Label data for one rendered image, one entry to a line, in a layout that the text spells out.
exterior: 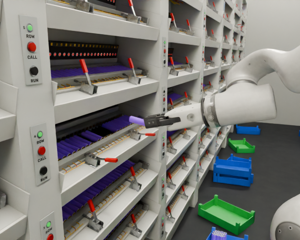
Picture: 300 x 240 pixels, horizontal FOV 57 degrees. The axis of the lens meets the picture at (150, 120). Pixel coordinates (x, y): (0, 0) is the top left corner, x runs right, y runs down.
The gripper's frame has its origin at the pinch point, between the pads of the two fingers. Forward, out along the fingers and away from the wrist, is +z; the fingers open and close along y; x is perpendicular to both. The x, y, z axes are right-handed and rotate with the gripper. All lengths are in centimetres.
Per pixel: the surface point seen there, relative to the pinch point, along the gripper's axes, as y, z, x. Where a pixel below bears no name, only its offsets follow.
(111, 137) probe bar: 5.0, 18.5, -3.9
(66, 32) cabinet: 4.3, 24.6, 32.1
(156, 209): 35, 25, -45
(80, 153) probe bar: -10.9, 18.7, -3.8
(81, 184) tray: -17.8, 15.2, -10.3
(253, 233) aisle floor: 90, -6, -92
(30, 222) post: -34.6, 15.0, -10.7
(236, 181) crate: 153, 9, -84
